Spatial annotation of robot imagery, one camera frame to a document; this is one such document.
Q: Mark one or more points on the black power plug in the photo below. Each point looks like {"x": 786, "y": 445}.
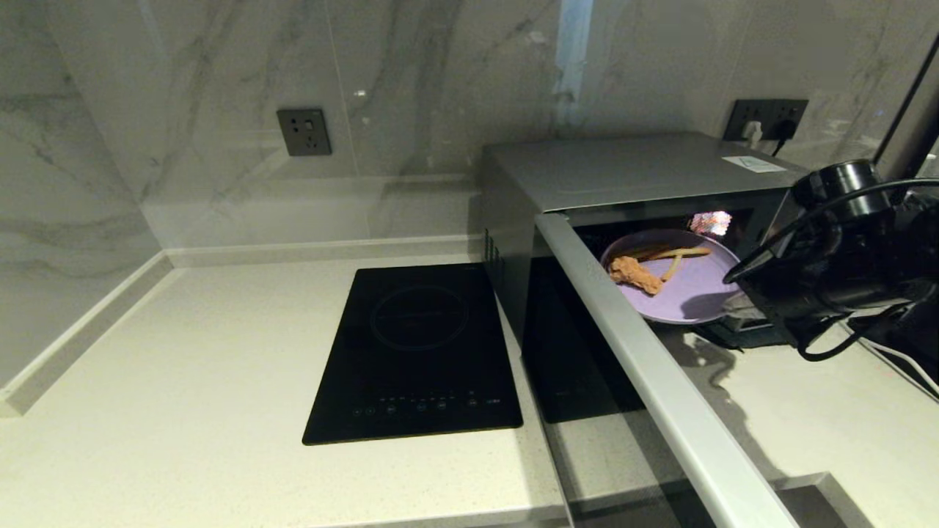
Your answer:
{"x": 783, "y": 130}

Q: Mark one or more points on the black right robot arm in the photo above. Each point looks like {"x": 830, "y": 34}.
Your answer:
{"x": 902, "y": 279}

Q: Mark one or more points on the white power plug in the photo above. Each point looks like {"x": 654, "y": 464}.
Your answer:
{"x": 751, "y": 132}

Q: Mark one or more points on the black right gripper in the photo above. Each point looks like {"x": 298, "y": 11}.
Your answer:
{"x": 814, "y": 271}

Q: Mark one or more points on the dark vertical frame post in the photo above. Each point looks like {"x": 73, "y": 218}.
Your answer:
{"x": 921, "y": 132}

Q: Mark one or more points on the lavender plate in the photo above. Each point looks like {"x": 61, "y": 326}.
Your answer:
{"x": 697, "y": 293}

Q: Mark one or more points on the fried chicken piece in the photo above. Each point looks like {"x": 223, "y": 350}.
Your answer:
{"x": 634, "y": 275}

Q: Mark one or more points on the grey double wall socket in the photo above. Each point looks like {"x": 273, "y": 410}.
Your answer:
{"x": 763, "y": 110}

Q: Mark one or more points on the grey single wall socket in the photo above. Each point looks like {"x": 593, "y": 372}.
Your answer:
{"x": 304, "y": 133}

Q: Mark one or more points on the white sticker label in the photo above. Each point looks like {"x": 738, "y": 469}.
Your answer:
{"x": 754, "y": 163}

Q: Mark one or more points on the black induction cooktop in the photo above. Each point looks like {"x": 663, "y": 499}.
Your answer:
{"x": 418, "y": 352}

